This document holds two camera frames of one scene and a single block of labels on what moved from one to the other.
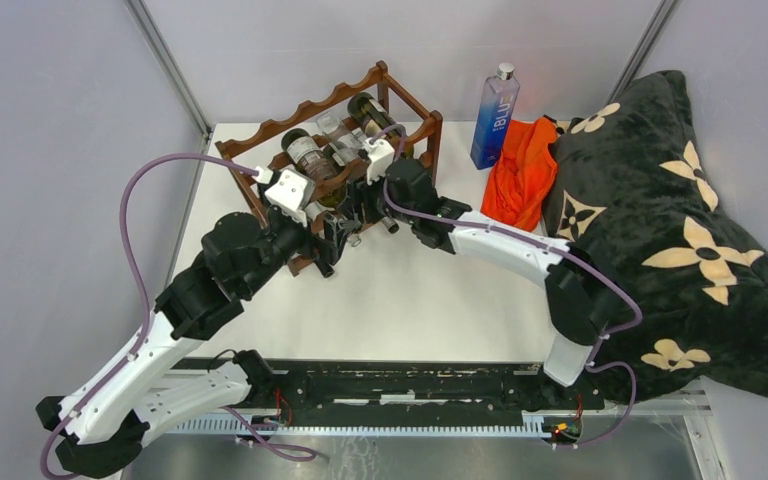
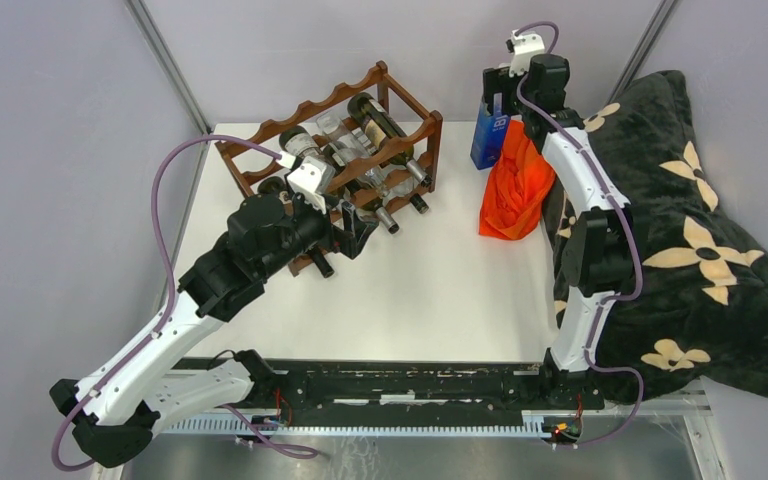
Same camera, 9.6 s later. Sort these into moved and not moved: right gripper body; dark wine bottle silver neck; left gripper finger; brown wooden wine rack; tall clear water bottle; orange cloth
Moved: right gripper body; left gripper finger
Not moved: brown wooden wine rack; dark wine bottle silver neck; orange cloth; tall clear water bottle
